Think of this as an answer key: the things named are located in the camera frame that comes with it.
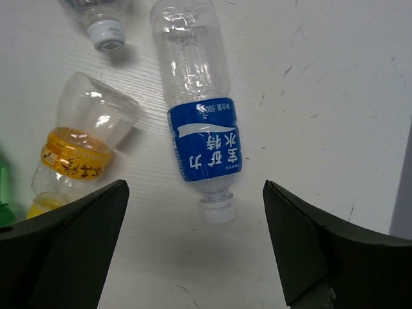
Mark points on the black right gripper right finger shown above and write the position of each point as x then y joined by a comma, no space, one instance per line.
326,262

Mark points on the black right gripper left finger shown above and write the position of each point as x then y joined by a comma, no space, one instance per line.
61,258

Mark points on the green plastic bottle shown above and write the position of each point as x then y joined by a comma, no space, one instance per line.
7,213

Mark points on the yellow label clear bottle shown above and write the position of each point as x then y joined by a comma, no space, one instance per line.
92,119

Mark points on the white cap clear bottle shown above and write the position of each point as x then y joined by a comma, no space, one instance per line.
102,20

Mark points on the blue label clear bottle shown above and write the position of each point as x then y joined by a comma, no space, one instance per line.
201,115

